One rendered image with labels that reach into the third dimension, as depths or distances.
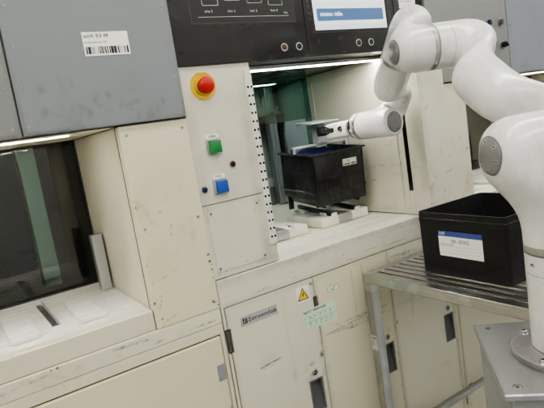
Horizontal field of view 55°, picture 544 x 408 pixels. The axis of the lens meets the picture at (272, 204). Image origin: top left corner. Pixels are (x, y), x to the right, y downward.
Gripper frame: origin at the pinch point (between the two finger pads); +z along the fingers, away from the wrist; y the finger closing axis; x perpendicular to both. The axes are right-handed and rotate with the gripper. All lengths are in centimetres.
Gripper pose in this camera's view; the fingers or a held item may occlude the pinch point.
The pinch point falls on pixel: (326, 130)
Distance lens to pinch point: 181.1
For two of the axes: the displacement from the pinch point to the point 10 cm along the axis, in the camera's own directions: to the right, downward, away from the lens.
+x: -1.6, -9.8, -1.4
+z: -5.5, -0.3, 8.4
